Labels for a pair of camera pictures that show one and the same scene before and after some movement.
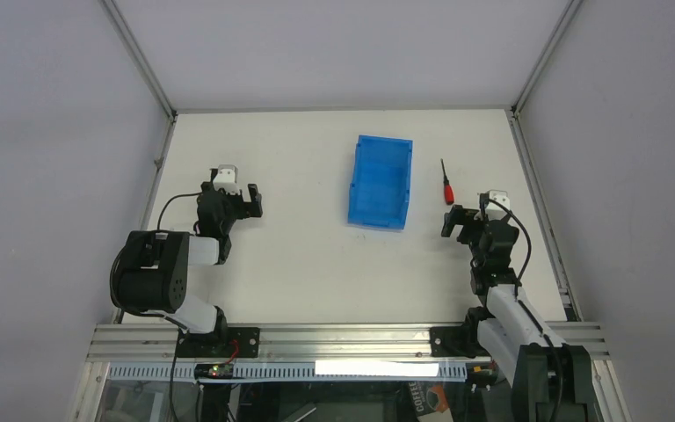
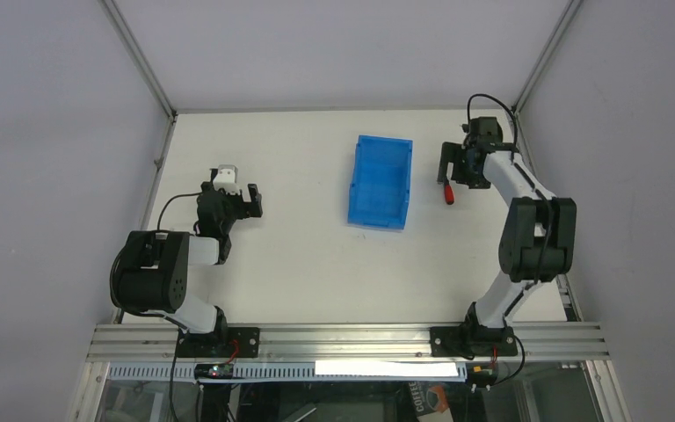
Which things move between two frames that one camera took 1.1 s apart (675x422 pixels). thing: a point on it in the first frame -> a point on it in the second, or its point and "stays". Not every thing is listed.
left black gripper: x=235 y=205 stays
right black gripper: x=468 y=220 -> x=453 y=164
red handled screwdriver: x=448 y=190 stays
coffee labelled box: x=430 y=401 stays
